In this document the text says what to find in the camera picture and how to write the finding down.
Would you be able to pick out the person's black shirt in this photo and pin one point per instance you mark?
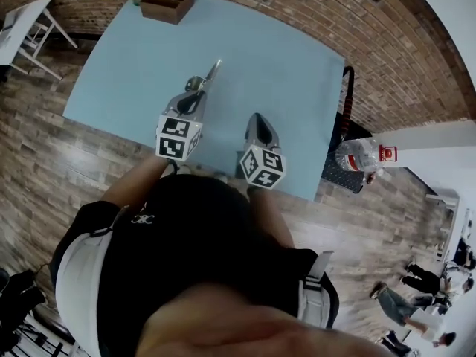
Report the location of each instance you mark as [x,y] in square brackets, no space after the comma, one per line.
[186,236]

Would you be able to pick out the black platform cart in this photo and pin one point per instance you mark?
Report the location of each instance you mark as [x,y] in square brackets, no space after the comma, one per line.
[344,173]

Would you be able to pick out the small brown bottle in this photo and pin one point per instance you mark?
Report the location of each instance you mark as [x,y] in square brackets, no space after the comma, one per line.
[371,177]

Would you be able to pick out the person's left forearm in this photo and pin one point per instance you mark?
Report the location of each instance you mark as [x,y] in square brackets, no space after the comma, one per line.
[134,184]

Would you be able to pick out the large clear water bottle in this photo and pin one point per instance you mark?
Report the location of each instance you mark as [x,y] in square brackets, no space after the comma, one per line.
[357,156]

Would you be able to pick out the white shelf rack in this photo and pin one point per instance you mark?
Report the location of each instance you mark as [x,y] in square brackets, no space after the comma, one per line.
[448,210]

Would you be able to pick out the brown wooden box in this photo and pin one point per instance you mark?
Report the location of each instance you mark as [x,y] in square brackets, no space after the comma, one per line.
[167,7]

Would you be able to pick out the light blue table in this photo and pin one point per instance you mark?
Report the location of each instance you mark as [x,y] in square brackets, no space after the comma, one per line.
[267,73]

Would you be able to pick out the white folding table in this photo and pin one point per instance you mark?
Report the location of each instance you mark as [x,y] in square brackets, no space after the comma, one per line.
[20,28]

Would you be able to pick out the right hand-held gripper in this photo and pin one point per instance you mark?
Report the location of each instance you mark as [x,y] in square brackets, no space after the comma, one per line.
[262,169]

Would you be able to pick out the person's face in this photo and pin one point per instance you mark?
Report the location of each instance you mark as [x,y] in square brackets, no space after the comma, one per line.
[241,329]

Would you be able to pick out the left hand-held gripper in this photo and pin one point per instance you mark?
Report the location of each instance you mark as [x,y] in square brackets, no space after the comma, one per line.
[175,140]

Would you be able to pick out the person's right forearm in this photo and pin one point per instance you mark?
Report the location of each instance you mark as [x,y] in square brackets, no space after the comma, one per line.
[269,218]

